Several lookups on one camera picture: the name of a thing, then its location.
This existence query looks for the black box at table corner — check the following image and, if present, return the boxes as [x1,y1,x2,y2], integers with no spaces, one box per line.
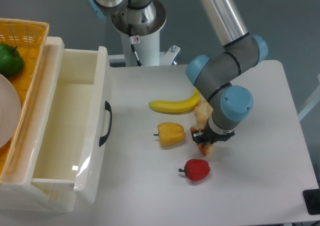
[302,188,320,215]

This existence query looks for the green bell pepper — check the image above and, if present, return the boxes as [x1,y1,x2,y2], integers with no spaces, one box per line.
[0,43,24,79]

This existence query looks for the yellow woven basket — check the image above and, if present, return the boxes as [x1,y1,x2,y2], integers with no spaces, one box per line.
[0,18,50,185]

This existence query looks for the yellow banana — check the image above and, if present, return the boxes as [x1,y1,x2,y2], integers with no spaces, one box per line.
[148,89,201,115]

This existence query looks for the long square bread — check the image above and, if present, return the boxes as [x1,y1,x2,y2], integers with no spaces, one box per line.
[190,124,214,156]

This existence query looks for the white plate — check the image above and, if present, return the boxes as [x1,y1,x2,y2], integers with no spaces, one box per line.
[0,75,21,147]

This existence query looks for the white drawer cabinet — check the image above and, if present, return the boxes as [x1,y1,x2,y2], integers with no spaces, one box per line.
[0,37,76,212]

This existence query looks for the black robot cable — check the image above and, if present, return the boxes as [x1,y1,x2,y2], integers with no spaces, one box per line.
[127,24,144,67]

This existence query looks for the white plastic drawer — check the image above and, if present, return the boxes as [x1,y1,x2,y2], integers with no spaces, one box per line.
[32,47,112,203]

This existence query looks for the red bell pepper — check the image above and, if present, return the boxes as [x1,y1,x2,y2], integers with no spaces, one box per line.
[178,159,211,181]

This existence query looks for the yellow bell pepper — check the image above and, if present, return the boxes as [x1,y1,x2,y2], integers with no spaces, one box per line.
[154,122,185,147]

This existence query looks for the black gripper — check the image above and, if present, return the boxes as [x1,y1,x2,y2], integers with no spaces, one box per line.
[191,127,235,145]

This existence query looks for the white metal frame bar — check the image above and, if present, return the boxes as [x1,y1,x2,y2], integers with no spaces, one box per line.
[297,74,320,122]

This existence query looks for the black drawer handle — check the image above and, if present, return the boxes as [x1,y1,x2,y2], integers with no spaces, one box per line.
[98,101,113,147]

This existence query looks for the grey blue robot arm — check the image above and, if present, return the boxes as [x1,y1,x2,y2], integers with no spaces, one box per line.
[87,0,268,146]

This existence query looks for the round bread roll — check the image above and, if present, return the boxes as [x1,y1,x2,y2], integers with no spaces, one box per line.
[194,101,213,126]

